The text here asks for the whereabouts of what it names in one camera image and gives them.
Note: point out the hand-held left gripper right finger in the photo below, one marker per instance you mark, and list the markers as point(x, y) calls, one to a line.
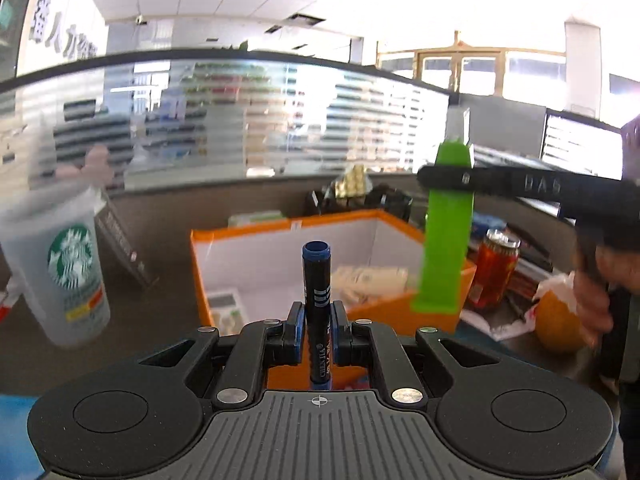
point(340, 332)

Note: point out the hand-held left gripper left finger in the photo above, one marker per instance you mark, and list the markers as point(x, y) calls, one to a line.
point(297, 330)

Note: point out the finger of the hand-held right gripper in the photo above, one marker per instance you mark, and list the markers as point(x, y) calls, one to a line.
point(450, 179)

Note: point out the black blue marker pen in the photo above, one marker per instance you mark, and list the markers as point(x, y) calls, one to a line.
point(317, 290)

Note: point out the orange cardboard box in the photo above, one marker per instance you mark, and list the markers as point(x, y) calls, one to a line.
point(390, 317)

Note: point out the beige packet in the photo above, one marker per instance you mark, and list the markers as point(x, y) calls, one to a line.
point(370, 282)

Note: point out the green plastic block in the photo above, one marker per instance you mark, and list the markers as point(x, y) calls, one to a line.
point(445, 245)

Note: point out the person's right hand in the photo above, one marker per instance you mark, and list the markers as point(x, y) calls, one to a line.
point(595, 300)

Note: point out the blue package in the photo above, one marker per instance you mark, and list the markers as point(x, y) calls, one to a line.
point(487, 222)

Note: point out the white grey calculator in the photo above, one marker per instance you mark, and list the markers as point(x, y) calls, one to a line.
point(227, 310)

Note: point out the black mesh desk organizer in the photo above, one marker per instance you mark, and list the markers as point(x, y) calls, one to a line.
point(380, 202)

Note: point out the grey computer monitor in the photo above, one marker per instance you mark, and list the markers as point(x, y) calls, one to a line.
point(505, 127)

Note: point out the yellow building block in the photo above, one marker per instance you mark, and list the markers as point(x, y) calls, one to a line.
point(352, 182)

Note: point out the crumpled white tissue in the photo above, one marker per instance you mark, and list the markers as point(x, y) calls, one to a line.
point(550, 287)

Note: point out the red drink can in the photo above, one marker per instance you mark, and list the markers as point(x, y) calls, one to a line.
point(492, 270)

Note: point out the green white flat box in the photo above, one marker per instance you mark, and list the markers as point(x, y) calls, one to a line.
point(257, 219)

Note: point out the orange fruit with stem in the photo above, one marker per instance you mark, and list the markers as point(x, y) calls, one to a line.
point(557, 325)

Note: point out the white paper sheet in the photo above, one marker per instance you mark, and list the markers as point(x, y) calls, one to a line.
point(495, 325)

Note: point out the black printed stand card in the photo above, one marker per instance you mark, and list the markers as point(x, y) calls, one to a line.
point(125, 247)

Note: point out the person's dark clothing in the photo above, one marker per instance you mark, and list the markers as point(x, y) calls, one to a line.
point(627, 385)

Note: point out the clear plastic cup green logo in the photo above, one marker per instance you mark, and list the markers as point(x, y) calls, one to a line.
point(60, 270)

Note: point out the red white small object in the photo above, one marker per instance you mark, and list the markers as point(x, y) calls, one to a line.
point(10, 300)

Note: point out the printed cartoon desk mat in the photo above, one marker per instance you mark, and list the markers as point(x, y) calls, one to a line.
point(17, 435)

